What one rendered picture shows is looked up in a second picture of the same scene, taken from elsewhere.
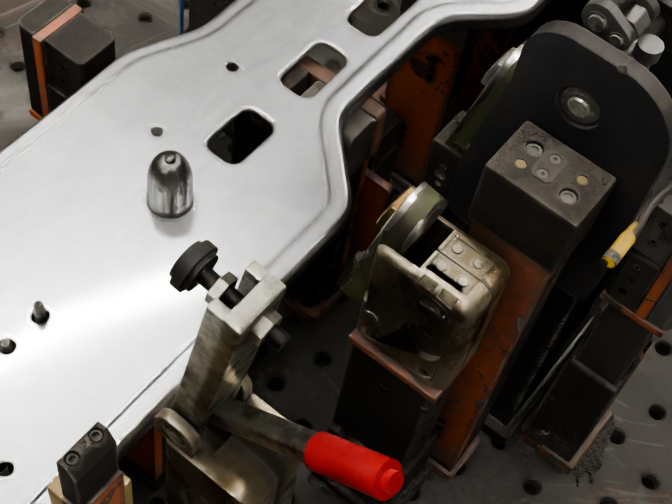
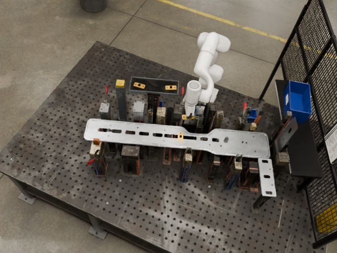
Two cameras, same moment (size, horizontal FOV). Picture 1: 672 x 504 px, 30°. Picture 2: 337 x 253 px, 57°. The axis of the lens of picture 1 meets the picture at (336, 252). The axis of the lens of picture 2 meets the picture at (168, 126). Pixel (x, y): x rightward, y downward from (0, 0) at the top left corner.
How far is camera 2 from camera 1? 2.17 m
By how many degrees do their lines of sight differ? 57
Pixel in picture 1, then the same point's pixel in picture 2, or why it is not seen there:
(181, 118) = (218, 144)
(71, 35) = (216, 159)
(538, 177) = (214, 107)
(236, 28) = (205, 147)
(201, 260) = (248, 110)
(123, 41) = (183, 192)
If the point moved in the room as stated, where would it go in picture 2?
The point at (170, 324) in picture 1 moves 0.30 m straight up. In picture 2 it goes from (235, 134) to (245, 110)
